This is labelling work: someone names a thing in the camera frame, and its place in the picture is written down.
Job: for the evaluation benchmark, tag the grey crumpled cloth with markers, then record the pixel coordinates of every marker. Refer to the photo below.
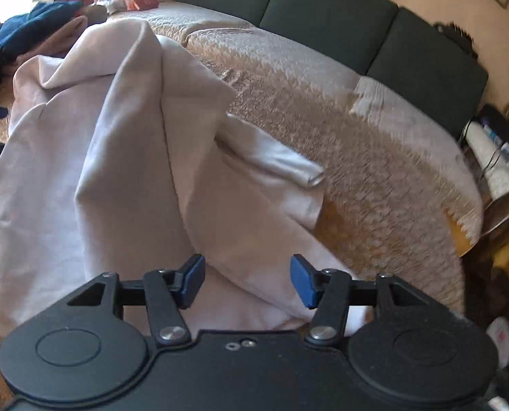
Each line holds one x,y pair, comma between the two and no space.
115,5

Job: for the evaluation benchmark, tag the black bag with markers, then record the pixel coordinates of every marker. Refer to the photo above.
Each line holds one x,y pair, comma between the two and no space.
500,117

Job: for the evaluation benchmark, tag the blue garment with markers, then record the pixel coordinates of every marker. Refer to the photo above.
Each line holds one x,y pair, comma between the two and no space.
36,23

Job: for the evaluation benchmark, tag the red packet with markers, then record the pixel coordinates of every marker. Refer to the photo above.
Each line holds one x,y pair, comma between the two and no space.
141,1

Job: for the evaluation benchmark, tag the beige garment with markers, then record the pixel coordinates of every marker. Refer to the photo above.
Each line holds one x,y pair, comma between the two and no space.
61,39

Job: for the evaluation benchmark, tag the white shirt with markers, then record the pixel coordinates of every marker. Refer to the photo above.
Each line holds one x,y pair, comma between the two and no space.
130,158

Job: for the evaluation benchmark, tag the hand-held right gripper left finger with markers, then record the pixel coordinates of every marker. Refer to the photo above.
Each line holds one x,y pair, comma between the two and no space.
193,280

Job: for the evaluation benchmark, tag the white and red round object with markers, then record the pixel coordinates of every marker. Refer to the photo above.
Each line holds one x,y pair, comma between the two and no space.
500,338

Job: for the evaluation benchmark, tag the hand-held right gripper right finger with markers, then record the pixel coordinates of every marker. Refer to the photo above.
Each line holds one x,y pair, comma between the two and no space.
303,280

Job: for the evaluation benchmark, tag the black carved ornament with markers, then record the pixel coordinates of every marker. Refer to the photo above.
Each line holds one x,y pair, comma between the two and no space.
455,36

